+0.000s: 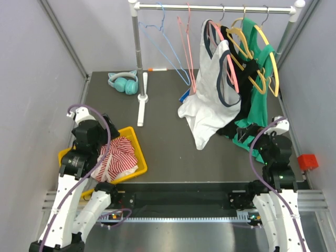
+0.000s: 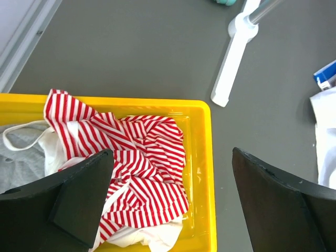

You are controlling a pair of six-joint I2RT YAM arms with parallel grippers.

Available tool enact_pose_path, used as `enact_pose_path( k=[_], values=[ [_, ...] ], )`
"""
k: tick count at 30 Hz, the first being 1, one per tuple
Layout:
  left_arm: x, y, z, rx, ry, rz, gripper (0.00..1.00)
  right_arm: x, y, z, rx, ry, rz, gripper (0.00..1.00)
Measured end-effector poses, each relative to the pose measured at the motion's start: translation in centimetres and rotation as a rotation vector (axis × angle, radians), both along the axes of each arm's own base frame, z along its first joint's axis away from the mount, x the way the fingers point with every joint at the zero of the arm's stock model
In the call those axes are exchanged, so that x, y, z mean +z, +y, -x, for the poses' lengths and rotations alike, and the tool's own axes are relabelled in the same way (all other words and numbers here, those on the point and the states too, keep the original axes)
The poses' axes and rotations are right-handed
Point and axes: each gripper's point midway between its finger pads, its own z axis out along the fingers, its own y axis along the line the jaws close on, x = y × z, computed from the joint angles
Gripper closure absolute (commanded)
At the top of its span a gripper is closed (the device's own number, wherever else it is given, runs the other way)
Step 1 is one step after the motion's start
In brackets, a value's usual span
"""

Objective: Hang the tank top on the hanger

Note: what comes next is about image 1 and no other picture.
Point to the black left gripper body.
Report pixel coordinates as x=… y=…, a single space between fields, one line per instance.
x=114 y=133

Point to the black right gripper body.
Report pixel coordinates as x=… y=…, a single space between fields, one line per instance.
x=253 y=130

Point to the red white striped tank top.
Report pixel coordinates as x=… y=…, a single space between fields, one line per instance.
x=119 y=162

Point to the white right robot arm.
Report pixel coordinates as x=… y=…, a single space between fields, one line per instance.
x=275 y=193

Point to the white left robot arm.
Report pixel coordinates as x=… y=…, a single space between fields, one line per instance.
x=67 y=229

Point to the white navy-trimmed tank top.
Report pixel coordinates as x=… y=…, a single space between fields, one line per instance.
x=215 y=103

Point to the black tank top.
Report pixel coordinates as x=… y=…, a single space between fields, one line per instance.
x=245 y=88

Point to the green tank top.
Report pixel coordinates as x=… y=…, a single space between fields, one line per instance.
x=258 y=113

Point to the yellow hanger front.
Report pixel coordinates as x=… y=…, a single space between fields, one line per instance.
x=236 y=29

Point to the yellow hanger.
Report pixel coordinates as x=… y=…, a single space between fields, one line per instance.
x=236 y=29
x=274 y=90

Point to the yellow hanger rear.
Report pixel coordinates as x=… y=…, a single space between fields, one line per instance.
x=274 y=90

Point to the pink plastic hanger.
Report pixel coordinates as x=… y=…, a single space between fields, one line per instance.
x=232 y=74

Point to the yellow plastic bin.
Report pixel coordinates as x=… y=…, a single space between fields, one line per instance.
x=129 y=133

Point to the teal cat-ear headphones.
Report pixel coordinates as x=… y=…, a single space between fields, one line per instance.
x=124 y=82

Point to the blue box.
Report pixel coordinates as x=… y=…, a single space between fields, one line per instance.
x=185 y=95

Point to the red plastic block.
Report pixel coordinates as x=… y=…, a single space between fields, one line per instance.
x=307 y=162

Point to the orange white marker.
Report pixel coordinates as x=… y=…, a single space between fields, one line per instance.
x=157 y=69

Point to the white metal clothes rack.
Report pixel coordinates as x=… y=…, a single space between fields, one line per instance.
x=293 y=12

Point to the pink wire hanger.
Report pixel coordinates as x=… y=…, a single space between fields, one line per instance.
x=187 y=50

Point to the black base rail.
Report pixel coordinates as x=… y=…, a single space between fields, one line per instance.
x=178 y=198

